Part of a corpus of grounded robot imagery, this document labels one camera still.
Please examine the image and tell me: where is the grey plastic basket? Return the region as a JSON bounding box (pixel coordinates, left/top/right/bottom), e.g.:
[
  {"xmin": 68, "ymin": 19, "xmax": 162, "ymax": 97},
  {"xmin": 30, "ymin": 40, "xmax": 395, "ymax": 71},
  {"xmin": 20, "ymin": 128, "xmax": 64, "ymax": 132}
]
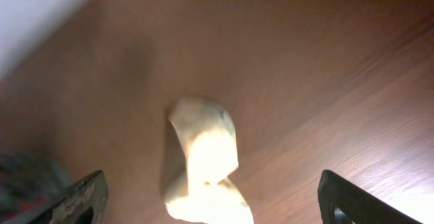
[{"xmin": 1, "ymin": 153, "xmax": 71, "ymax": 223}]

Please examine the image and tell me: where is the cream paper bag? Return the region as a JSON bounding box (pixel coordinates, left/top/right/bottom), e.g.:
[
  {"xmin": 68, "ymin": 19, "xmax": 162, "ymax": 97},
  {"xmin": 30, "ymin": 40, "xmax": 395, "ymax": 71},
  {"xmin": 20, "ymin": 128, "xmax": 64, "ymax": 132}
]
[{"xmin": 163, "ymin": 97, "xmax": 254, "ymax": 224}]

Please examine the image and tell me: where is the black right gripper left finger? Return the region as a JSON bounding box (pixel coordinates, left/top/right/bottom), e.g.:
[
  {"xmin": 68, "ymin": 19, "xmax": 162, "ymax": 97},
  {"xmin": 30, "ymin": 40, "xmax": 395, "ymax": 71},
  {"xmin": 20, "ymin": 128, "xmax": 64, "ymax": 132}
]
[{"xmin": 20, "ymin": 170, "xmax": 109, "ymax": 224}]

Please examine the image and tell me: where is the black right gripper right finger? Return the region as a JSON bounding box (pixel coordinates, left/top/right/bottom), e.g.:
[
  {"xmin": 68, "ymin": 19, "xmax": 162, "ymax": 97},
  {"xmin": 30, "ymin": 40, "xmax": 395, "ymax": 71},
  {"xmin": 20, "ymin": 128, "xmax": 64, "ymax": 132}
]
[{"xmin": 317, "ymin": 170, "xmax": 420, "ymax": 224}]

